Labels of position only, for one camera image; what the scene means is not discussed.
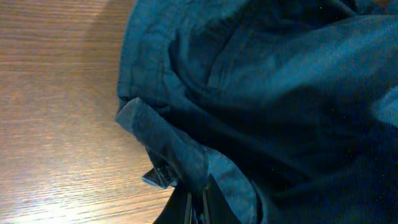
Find navy blue shorts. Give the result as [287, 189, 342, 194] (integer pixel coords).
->
[116, 0, 397, 223]

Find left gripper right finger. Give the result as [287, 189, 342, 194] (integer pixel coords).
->
[202, 175, 241, 224]

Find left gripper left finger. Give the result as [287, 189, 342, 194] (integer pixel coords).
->
[153, 184, 190, 224]

